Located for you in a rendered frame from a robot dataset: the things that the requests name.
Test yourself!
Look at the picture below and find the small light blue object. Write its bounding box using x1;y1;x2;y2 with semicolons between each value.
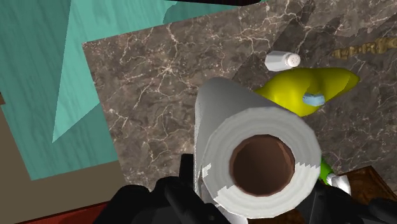
302;92;326;107

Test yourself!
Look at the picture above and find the green and white bottle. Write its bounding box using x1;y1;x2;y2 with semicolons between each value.
319;158;353;196

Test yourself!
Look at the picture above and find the white paper towel roll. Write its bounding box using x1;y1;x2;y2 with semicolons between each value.
193;76;323;224

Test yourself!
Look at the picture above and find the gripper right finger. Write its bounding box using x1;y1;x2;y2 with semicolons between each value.
296;181;397;224

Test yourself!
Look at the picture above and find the yellow curved object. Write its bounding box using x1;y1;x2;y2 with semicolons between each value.
254;67;361;118

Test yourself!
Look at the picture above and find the dark wooden box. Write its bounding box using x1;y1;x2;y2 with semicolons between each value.
344;165;397;206

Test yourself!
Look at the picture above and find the white salt shaker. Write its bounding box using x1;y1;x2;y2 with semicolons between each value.
264;50;302;72

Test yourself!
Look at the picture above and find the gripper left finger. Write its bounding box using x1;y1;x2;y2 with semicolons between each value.
93;153;231;224

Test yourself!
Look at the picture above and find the brown knobbly elongated object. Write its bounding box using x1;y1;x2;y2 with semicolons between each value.
331;36;397;60

